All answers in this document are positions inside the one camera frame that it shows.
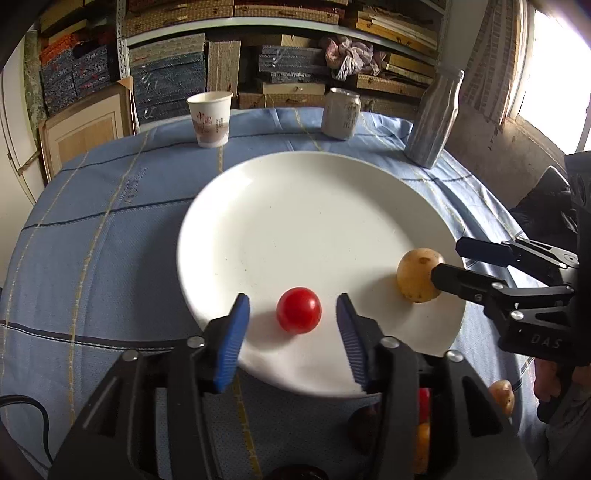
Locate red cherry tomato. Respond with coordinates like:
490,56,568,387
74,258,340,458
276,287,322,335

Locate silver metal bottle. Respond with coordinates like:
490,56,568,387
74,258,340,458
405,64,465,169

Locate small tan fruit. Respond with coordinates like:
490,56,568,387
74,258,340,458
489,380,515,417

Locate black cable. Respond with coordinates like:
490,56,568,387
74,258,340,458
0,395,56,467

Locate person's right hand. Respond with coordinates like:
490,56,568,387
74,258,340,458
534,359,575,424

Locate white paper cup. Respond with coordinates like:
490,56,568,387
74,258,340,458
186,91,233,148

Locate pink crumpled cloth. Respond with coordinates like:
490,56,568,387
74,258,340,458
318,35,386,82

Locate black cushion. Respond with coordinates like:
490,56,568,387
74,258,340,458
510,166,578,253

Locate white drink can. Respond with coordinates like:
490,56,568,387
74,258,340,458
321,87,362,141

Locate metal storage shelf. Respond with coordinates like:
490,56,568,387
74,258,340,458
116,1,451,125

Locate yellow orange citrus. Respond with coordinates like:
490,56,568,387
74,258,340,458
413,422,431,475

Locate framed cardboard panel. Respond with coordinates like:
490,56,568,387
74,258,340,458
38,76,139,182

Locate white oval plate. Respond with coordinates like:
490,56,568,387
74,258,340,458
177,152,466,398

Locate tan potato-like fruit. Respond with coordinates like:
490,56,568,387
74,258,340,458
396,248,444,303

